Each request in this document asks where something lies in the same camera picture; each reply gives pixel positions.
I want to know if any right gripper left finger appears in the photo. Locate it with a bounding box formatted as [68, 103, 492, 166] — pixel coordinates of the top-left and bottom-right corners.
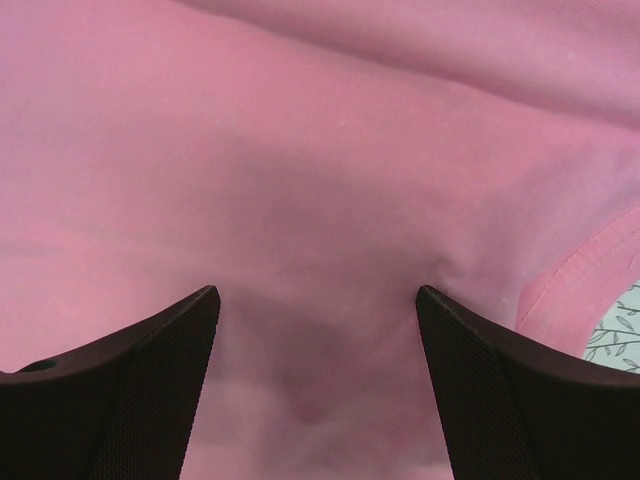
[1, 286, 220, 480]

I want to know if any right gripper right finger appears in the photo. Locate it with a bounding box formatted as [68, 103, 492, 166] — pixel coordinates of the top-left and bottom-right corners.
[416, 286, 639, 480]

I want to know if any pink t shirt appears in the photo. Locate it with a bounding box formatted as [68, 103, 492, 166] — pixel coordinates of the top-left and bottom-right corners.
[1, 1, 639, 479]

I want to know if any floral patterned table mat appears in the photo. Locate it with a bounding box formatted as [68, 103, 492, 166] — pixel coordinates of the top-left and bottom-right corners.
[583, 282, 640, 374]

